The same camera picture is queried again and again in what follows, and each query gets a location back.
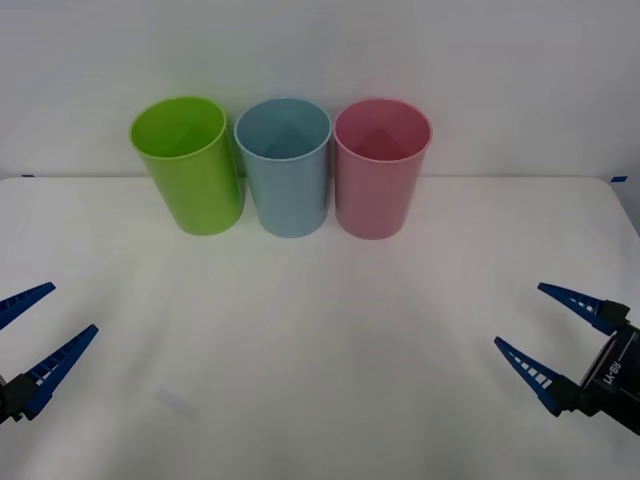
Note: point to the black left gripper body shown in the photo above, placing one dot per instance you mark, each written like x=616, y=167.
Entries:
x=3, y=400

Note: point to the green plastic waste bin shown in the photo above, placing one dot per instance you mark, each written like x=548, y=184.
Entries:
x=200, y=185

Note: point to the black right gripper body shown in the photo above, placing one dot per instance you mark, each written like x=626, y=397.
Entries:
x=617, y=375

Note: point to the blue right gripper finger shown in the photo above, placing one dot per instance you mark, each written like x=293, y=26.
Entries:
x=585, y=305
x=537, y=375

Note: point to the pink plastic waste bin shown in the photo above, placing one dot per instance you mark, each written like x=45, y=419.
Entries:
x=372, y=195

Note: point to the pale blue plastic waste bin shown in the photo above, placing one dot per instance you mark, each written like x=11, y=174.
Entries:
x=287, y=195

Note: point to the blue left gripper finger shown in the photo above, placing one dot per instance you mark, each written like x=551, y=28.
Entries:
x=50, y=372
x=22, y=301

